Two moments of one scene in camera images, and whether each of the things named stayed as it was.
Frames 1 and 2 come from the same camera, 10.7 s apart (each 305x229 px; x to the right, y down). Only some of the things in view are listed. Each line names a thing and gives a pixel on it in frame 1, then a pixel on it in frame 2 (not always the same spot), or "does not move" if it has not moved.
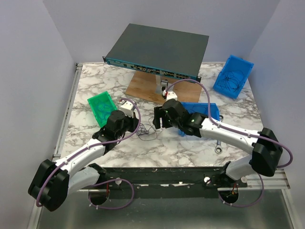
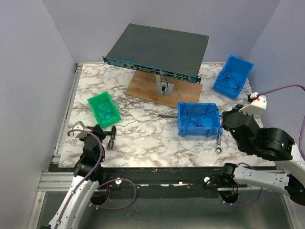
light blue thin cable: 103,110 does not move
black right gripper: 158,112 to 236,108
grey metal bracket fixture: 160,83 does not move
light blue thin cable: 104,110 does not move
